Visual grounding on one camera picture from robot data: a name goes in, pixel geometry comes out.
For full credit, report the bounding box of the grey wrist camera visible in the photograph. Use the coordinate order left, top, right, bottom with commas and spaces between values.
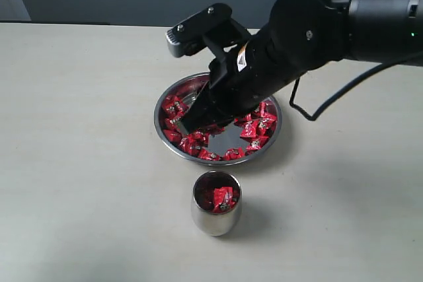
166, 3, 232, 58

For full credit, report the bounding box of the steel bowl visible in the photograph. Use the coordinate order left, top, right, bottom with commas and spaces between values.
154, 73, 282, 166

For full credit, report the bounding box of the steel cup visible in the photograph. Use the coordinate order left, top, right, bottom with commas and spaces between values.
191, 170, 242, 236

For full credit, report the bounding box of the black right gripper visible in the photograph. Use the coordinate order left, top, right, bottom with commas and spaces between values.
177, 36, 297, 134

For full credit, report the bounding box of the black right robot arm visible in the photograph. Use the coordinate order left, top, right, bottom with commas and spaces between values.
167, 0, 422, 134

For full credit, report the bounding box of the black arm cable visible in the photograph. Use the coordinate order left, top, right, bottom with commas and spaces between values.
289, 55, 423, 122

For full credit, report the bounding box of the red wrapped candy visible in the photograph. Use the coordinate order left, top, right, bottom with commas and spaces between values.
252, 102, 277, 129
198, 148, 221, 161
245, 135, 269, 153
161, 95, 188, 119

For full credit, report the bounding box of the red candy in cup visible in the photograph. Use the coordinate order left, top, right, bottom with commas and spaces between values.
198, 186, 241, 214

